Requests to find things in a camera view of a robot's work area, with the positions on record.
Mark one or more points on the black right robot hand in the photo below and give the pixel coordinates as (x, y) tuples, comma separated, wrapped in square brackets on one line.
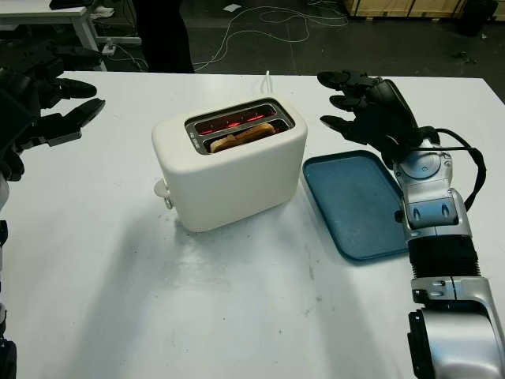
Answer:
[(386, 114)]

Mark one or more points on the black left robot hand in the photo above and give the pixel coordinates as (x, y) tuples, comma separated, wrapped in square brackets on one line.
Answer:
[(67, 126)]

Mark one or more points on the browned toast slice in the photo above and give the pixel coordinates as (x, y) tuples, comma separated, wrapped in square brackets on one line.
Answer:
[(244, 136)]

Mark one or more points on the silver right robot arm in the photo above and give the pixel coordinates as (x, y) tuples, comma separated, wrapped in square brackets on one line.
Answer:
[(430, 197)]

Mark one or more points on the person in black trousers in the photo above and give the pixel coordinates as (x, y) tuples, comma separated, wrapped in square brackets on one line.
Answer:
[(165, 35)]

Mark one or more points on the white two-slot toaster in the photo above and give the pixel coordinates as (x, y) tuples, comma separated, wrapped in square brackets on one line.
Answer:
[(236, 177)]

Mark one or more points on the white power strip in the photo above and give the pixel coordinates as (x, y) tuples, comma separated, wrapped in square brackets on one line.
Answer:
[(109, 48)]

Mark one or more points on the blue plastic tray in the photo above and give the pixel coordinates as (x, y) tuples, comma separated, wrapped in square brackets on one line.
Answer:
[(351, 197)]

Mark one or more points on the wooden crate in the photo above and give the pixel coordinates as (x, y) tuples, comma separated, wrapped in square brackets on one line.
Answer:
[(394, 6)]

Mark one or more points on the white crumpled cloth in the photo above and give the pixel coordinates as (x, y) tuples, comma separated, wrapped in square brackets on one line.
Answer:
[(103, 11)]

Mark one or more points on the black bin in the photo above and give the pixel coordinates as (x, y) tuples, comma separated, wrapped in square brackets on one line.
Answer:
[(477, 16)]

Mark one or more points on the white paper sheet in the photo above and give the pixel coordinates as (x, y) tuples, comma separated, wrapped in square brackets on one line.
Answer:
[(232, 8)]

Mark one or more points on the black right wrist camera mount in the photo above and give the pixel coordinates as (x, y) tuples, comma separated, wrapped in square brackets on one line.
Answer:
[(391, 160)]

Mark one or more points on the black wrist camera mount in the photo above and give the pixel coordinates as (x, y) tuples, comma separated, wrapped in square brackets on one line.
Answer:
[(12, 130), (391, 160)]

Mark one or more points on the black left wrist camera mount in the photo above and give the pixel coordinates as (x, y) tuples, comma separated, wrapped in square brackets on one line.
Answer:
[(12, 130)]

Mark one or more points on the white metal-frame desk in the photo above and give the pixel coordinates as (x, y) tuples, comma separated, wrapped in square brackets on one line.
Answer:
[(39, 12)]

